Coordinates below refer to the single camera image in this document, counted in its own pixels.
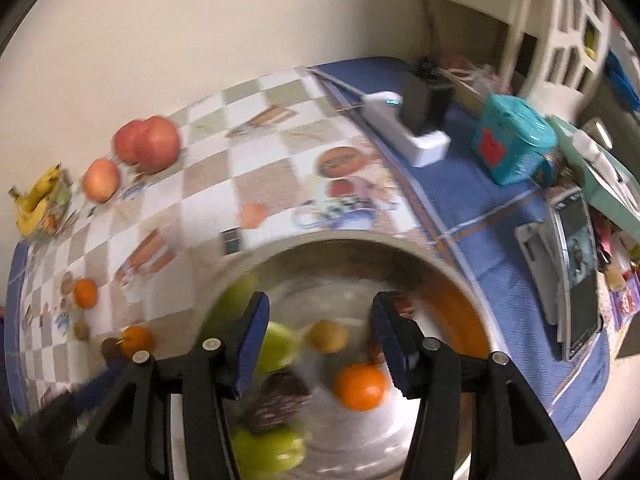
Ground light green book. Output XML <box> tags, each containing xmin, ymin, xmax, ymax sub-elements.
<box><xmin>550</xmin><ymin>115</ymin><xmax>640</xmax><ymax>231</ymax></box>

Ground white power adapter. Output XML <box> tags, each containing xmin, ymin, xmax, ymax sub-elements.
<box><xmin>360</xmin><ymin>91</ymin><xmax>451</xmax><ymax>167</ymax></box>

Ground black power adapter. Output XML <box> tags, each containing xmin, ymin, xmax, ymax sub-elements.
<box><xmin>400</xmin><ymin>71</ymin><xmax>453</xmax><ymax>136</ymax></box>

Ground metal bowl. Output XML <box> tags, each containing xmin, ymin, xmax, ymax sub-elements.
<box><xmin>197</xmin><ymin>240</ymin><xmax>493</xmax><ymax>480</ymax></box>

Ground dark avocado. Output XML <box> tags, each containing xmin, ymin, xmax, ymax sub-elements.
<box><xmin>240</xmin><ymin>370</ymin><xmax>313</xmax><ymax>436</ymax></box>
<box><xmin>101</xmin><ymin>337</ymin><xmax>126</xmax><ymax>363</ymax></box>

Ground yellow banana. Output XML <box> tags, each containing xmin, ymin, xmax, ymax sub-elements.
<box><xmin>9</xmin><ymin>162</ymin><xmax>63</xmax><ymax>211</ymax></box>
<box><xmin>15</xmin><ymin>195</ymin><xmax>51</xmax><ymax>237</ymax></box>

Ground white lattice shelf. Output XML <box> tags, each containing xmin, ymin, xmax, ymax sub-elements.
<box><xmin>530</xmin><ymin>0</ymin><xmax>621</xmax><ymax>126</ymax></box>

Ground orange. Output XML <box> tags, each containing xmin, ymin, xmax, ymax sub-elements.
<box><xmin>332</xmin><ymin>363</ymin><xmax>390</xmax><ymax>412</ymax></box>
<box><xmin>120</xmin><ymin>325</ymin><xmax>156</xmax><ymax>361</ymax></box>
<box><xmin>73</xmin><ymin>278</ymin><xmax>98</xmax><ymax>309</ymax></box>

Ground teal box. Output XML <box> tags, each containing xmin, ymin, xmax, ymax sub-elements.
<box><xmin>472</xmin><ymin>93</ymin><xmax>558</xmax><ymax>186</ymax></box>

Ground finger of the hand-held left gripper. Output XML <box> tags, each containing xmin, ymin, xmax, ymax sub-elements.
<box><xmin>17</xmin><ymin>361</ymin><xmax>124</xmax><ymax>454</ymax></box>

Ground red apple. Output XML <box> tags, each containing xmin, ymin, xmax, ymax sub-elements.
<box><xmin>112</xmin><ymin>119</ymin><xmax>151</xmax><ymax>166</ymax></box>
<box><xmin>81</xmin><ymin>157</ymin><xmax>122</xmax><ymax>204</ymax></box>
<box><xmin>132</xmin><ymin>115</ymin><xmax>181</xmax><ymax>173</ymax></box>

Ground clear plastic container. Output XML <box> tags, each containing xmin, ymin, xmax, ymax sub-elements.
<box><xmin>37</xmin><ymin>180</ymin><xmax>81</xmax><ymax>241</ymax></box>

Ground green mango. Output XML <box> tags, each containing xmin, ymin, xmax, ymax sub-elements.
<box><xmin>255</xmin><ymin>321</ymin><xmax>303</xmax><ymax>373</ymax></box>
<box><xmin>231</xmin><ymin>422</ymin><xmax>307</xmax><ymax>473</ymax></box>

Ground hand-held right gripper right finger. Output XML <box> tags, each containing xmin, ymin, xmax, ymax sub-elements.
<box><xmin>371</xmin><ymin>290</ymin><xmax>576</xmax><ymax>480</ymax></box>

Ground silver tablet device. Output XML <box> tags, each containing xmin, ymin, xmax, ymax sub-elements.
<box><xmin>515</xmin><ymin>185</ymin><xmax>603</xmax><ymax>361</ymax></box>

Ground checkered printed tablecloth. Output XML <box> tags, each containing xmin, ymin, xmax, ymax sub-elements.
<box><xmin>5</xmin><ymin>57</ymin><xmax>611</xmax><ymax>441</ymax></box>

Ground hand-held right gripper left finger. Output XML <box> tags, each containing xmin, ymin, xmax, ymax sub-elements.
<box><xmin>62</xmin><ymin>291</ymin><xmax>271</xmax><ymax>480</ymax></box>

